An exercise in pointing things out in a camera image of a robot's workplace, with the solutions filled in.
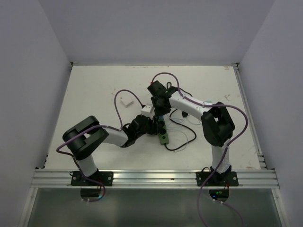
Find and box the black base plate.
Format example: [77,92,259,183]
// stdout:
[196,166,239,187]
[69,171,114,186]

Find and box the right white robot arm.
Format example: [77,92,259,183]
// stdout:
[148,81,235,186]

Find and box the light blue usb cable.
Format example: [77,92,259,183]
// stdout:
[168,111,194,152]

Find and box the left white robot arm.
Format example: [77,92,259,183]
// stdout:
[62,114,163,186]

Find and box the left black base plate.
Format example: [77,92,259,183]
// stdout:
[69,171,114,186]

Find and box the green power strip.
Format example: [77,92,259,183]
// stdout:
[154,116,169,146]

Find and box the white charger plug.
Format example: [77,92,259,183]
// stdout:
[120,97,134,108]

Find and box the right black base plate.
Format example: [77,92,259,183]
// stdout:
[196,166,239,187]

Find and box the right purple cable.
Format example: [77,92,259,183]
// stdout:
[151,72,249,227]

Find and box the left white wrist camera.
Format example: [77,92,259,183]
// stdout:
[141,104,154,119]

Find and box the aluminium rail frame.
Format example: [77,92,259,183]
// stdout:
[31,65,279,189]

